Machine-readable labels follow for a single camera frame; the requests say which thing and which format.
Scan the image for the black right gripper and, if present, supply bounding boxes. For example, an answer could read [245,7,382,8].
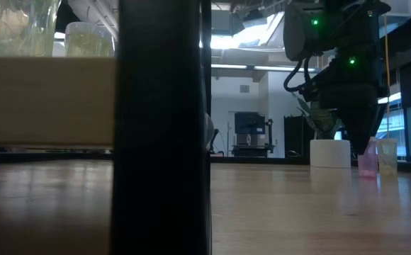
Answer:
[319,52,390,156]

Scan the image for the small pink medicine bottle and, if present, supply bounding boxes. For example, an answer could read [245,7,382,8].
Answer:
[357,137,379,179]

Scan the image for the green spiky plant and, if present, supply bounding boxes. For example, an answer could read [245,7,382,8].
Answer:
[295,93,344,140]

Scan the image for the white plant pot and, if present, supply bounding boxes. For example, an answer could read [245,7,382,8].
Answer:
[310,139,351,169]

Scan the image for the black cabinet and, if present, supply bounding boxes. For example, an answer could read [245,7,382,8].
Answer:
[283,115,315,159]

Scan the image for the ceiling light strip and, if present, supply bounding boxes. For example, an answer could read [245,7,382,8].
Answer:
[210,62,316,74]

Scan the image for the black screen on stand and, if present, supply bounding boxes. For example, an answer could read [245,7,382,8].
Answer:
[230,111,276,159]

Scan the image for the beige box with cups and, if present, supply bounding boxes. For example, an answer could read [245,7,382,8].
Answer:
[0,56,118,149]

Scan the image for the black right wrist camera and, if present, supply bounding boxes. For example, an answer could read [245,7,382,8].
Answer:
[299,79,322,103]

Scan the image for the yellow hanging cord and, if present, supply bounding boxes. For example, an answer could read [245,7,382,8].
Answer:
[383,16,391,140]

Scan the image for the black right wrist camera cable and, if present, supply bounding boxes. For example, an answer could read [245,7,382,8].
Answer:
[283,52,315,94]

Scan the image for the black shelf divider post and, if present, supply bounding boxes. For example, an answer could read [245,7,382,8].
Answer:
[111,0,213,255]

